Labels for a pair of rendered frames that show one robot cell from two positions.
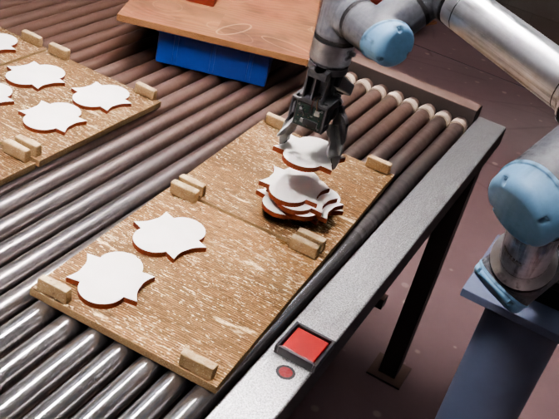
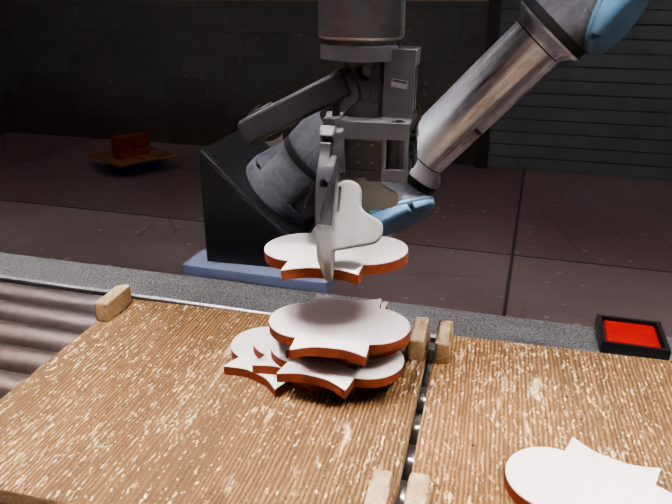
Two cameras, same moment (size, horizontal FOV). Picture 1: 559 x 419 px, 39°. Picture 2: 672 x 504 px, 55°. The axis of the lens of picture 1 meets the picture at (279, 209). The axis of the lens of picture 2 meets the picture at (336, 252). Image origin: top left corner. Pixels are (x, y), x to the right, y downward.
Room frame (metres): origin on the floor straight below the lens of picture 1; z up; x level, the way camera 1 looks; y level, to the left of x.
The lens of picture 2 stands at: (1.42, 0.57, 1.32)
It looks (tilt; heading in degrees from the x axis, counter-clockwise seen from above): 22 degrees down; 265
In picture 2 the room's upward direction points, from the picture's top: straight up
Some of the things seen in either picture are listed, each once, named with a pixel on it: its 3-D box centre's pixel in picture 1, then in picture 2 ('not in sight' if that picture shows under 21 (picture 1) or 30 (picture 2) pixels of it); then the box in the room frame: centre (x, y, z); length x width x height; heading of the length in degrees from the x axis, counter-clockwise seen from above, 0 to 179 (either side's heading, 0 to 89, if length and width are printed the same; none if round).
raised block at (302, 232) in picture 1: (310, 239); (419, 338); (1.27, -0.07, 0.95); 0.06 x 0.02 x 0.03; 71
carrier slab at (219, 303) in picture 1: (188, 275); (649, 460); (1.10, 0.13, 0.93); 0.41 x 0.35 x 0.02; 161
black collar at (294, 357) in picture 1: (304, 346); (630, 337); (1.00, -0.10, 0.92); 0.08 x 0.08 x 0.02; 69
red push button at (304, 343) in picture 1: (304, 347); (630, 338); (1.00, -0.10, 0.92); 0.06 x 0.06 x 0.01; 69
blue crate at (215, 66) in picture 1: (222, 37); not in sight; (2.11, 0.27, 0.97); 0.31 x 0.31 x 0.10; 1
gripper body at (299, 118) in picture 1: (319, 93); (367, 112); (1.34, -0.02, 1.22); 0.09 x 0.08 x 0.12; 162
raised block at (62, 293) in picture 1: (54, 288); not in sight; (0.96, 0.32, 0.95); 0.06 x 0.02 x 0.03; 71
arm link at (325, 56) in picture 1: (333, 51); (362, 18); (1.35, -0.02, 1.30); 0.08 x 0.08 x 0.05
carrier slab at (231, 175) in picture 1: (289, 182); (214, 396); (1.50, -0.01, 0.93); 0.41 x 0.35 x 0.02; 161
